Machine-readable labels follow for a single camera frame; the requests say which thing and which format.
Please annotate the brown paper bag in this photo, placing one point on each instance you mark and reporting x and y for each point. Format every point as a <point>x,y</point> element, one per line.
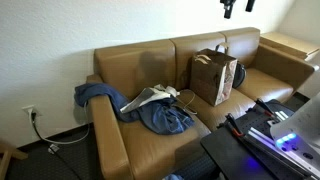
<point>208,76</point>

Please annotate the black orange clamp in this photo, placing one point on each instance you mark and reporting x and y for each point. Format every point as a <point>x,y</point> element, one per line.
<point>265,106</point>
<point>233,125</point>

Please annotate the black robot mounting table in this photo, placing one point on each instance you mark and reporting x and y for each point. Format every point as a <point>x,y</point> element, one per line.
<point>226,153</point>

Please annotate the white towel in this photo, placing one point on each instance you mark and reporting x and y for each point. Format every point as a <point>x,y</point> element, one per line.
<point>148,96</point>

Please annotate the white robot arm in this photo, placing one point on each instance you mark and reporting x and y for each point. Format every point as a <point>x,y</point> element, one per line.
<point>300,126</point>

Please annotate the light wooden furniture leg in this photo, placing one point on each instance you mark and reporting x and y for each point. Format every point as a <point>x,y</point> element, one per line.
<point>6,156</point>

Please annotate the brown leather couch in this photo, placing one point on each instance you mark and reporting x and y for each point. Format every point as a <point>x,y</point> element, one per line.
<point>150,153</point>

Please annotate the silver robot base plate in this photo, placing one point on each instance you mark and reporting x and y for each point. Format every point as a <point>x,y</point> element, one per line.
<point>266,140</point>

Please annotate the light wooden side table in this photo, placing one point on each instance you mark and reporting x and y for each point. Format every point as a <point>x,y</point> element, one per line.
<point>290,43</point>

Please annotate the blue denim jeans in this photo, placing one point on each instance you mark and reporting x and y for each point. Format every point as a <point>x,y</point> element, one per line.
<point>163,116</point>

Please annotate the black round zipper case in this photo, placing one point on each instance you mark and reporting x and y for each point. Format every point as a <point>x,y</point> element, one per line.
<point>239,75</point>

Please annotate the white wall outlet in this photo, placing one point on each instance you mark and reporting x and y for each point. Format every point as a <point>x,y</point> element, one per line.
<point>28,109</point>

